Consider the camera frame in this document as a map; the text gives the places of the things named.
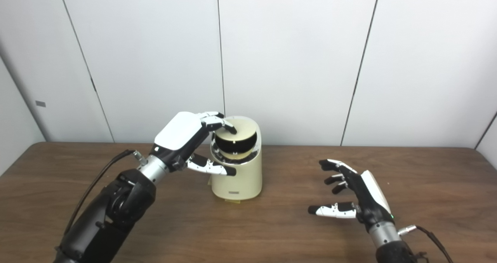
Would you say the white and black right hand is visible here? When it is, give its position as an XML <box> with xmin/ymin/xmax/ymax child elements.
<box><xmin>308</xmin><ymin>159</ymin><xmax>394</xmax><ymax>232</ymax></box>

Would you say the white and black left hand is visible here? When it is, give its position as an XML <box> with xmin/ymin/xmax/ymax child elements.
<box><xmin>149</xmin><ymin>111</ymin><xmax>238</xmax><ymax>177</ymax></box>

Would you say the cream round bin lid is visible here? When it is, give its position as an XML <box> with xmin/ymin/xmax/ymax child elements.
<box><xmin>217</xmin><ymin>117</ymin><xmax>258</xmax><ymax>142</ymax></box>

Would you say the cream-colored bin body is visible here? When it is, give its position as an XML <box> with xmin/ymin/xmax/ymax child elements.
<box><xmin>210</xmin><ymin>116</ymin><xmax>262</xmax><ymax>201</ymax></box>

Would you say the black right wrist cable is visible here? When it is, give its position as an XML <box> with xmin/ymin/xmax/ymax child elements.
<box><xmin>398</xmin><ymin>225</ymin><xmax>454</xmax><ymax>263</ymax></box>

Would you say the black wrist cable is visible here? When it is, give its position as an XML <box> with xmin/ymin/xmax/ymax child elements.
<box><xmin>64</xmin><ymin>150</ymin><xmax>148</xmax><ymax>236</ymax></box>
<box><xmin>398</xmin><ymin>225</ymin><xmax>454</xmax><ymax>263</ymax></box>

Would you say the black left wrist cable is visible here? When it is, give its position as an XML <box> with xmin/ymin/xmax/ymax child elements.
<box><xmin>64</xmin><ymin>150</ymin><xmax>148</xmax><ymax>236</ymax></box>

